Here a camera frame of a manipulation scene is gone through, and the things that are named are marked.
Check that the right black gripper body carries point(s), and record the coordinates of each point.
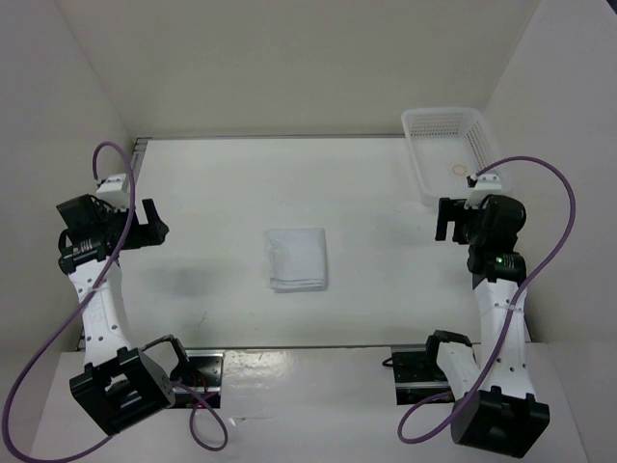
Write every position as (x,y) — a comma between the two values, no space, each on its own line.
(468,226)

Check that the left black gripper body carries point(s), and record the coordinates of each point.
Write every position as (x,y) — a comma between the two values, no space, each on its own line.
(147,234)

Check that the white fabric skirt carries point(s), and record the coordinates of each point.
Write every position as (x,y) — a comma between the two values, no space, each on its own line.
(297,260)

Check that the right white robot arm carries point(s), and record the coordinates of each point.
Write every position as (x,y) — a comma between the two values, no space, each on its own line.
(495,405)

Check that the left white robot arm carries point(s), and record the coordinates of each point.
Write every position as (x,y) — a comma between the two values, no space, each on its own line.
(120,384)

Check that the orange rubber band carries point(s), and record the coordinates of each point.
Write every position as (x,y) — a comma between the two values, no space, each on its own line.
(460,170)

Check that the white perforated plastic basket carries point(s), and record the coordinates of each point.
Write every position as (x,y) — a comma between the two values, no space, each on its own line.
(437,139)

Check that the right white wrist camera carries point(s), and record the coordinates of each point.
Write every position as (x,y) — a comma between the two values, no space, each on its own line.
(480,187)

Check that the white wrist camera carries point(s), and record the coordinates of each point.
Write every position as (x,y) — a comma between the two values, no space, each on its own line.
(480,187)
(114,192)

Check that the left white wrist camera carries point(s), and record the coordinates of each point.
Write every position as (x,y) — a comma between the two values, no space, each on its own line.
(114,192)

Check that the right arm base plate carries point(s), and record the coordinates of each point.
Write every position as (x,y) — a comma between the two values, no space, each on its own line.
(419,381)

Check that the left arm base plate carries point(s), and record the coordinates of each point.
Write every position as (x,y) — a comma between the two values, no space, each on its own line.
(203,374)

